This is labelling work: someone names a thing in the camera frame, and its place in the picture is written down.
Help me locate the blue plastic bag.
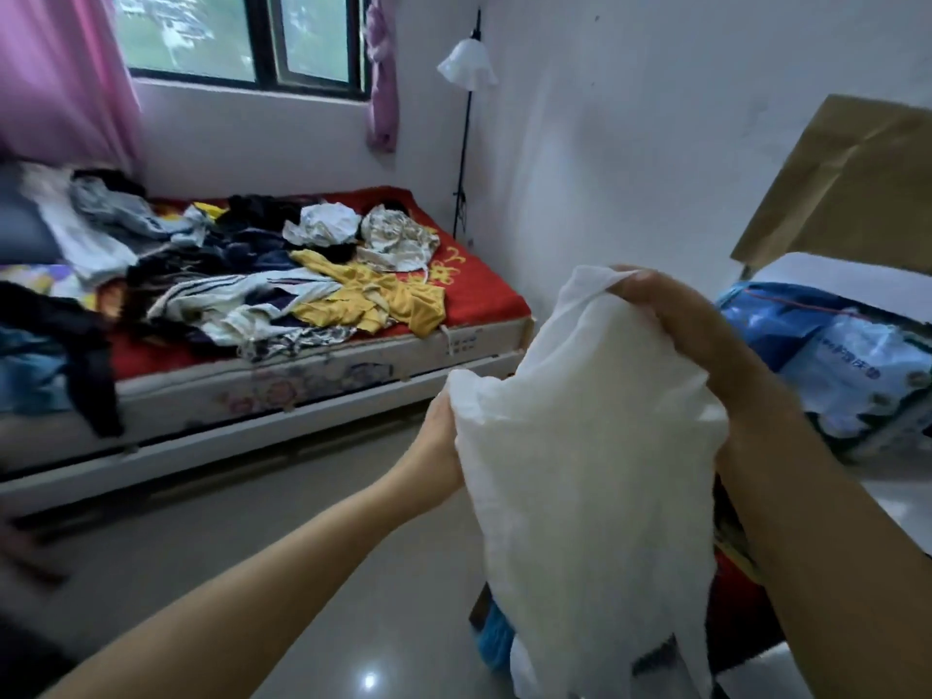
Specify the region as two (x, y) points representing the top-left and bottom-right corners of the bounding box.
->
(717, 281), (932, 460)

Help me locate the black garment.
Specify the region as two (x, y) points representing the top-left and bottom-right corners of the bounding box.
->
(0, 279), (125, 438)

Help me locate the person's right hand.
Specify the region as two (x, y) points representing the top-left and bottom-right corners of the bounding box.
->
(609, 266), (774, 431)

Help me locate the person's right forearm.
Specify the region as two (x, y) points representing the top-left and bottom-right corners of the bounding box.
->
(714, 385), (932, 699)

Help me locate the white bed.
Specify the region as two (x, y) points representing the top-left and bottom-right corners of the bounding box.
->
(0, 182), (536, 518)

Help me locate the blue cloth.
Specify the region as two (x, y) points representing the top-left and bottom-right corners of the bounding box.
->
(473, 596), (520, 676)

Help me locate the black framed window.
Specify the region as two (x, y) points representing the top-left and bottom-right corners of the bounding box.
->
(109, 0), (373, 103)

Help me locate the grey pillow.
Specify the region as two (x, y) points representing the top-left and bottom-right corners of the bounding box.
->
(0, 159), (60, 266)

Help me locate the pile of mixed clothes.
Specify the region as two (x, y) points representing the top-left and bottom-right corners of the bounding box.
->
(21, 162), (450, 362)

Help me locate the person's left hand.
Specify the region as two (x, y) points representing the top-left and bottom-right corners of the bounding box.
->
(393, 385), (468, 514)

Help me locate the brown cardboard sheet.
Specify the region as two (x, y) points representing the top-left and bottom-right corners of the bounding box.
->
(731, 94), (932, 278)

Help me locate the white thin blouse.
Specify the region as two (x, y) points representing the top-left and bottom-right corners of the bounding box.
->
(444, 264), (730, 699)

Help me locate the blue garment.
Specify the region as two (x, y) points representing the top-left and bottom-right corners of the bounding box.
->
(0, 327), (75, 416)

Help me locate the tied pink curtain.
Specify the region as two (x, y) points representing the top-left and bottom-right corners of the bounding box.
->
(364, 0), (402, 154)

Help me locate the red bedsheet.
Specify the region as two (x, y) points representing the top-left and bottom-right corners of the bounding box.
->
(102, 185), (533, 380)

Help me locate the wide pink curtain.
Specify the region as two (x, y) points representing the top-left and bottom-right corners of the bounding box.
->
(0, 0), (145, 176)

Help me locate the person's left forearm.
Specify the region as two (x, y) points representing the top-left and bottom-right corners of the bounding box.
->
(44, 465), (439, 699)

